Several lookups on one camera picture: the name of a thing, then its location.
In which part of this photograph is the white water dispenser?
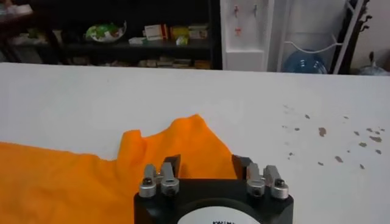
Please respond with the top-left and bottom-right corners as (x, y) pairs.
(219, 0), (275, 72)

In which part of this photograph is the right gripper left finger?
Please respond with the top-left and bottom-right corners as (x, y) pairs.
(138, 154), (182, 199)

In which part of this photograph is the black folded tripod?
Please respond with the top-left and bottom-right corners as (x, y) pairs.
(330, 0), (373, 74)

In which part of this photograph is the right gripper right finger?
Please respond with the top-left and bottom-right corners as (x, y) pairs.
(232, 154), (289, 200)

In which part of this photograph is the tied clear plastic bag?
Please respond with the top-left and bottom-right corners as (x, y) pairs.
(358, 51), (390, 77)

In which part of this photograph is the orange t-shirt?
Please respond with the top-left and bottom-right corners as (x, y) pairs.
(0, 114), (238, 224)

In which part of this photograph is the white jug rack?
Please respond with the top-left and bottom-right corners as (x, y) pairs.
(275, 0), (366, 75)

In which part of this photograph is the white red medicine box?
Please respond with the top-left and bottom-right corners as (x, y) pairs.
(143, 24), (169, 41)

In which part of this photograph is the bowl of green packets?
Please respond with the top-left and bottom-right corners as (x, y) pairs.
(84, 20), (128, 43)

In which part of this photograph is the white green carton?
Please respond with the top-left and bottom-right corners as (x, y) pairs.
(188, 24), (210, 40)

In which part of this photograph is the black shelving unit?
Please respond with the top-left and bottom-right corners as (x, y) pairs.
(0, 0), (222, 70)

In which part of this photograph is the blue water jug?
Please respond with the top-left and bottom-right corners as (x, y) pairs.
(282, 49), (328, 75)

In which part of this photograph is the yellow green carton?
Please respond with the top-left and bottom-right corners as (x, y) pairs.
(169, 26), (190, 39)

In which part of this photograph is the large white table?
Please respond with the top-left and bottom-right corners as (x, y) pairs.
(0, 62), (390, 224)

